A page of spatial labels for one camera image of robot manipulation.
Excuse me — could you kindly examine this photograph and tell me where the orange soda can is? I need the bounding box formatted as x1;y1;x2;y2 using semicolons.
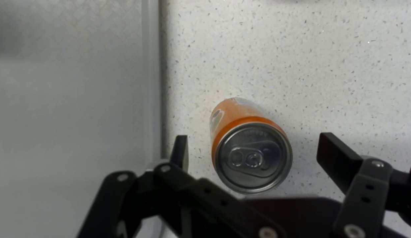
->
210;97;295;196

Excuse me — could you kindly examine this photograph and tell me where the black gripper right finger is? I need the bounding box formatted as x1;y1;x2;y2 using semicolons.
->
316;132;411;238

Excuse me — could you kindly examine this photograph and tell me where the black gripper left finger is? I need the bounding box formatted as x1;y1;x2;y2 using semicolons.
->
77;134;278;238

